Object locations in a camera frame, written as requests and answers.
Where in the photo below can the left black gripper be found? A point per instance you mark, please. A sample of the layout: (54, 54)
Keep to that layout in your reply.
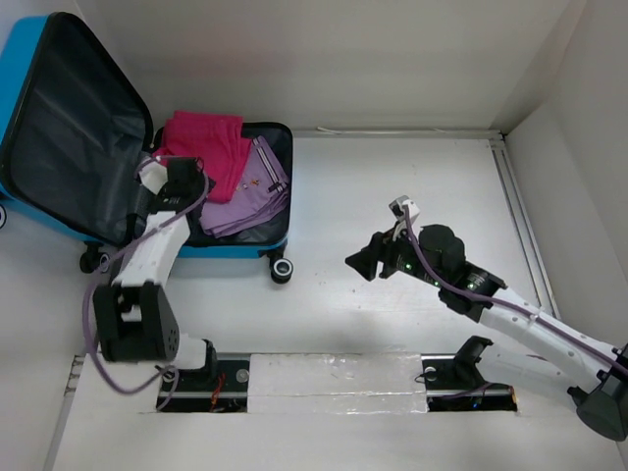
(201, 186)

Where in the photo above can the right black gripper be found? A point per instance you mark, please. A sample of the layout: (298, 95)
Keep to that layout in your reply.
(380, 249)

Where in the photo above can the pink cloth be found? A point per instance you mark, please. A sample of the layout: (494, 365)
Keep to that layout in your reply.
(216, 140)

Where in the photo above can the purple shirt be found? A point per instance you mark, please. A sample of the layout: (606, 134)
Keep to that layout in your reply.
(261, 194)

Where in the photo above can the blue kids suitcase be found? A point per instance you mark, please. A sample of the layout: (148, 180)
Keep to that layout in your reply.
(74, 131)

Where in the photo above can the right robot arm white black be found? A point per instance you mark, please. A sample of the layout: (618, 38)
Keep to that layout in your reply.
(586, 375)

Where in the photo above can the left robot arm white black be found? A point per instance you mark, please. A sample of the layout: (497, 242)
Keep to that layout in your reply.
(134, 319)

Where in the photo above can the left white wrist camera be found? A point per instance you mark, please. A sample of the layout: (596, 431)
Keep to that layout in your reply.
(152, 175)

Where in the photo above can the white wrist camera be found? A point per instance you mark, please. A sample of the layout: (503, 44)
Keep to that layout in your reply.
(152, 175)
(405, 210)

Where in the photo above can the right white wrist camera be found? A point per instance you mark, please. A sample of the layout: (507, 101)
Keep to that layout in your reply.
(405, 210)

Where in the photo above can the aluminium frame rail right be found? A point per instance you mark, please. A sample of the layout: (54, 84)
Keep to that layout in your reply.
(522, 224)

